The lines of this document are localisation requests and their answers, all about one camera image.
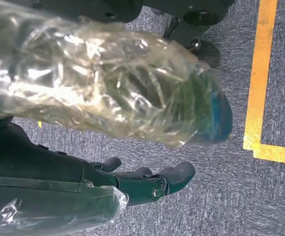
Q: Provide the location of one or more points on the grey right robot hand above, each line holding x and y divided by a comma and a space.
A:
47, 182

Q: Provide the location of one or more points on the clear plastic film wrap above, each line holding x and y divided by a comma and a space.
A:
96, 81

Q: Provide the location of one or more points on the yellow tape rectangle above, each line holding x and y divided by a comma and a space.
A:
258, 81

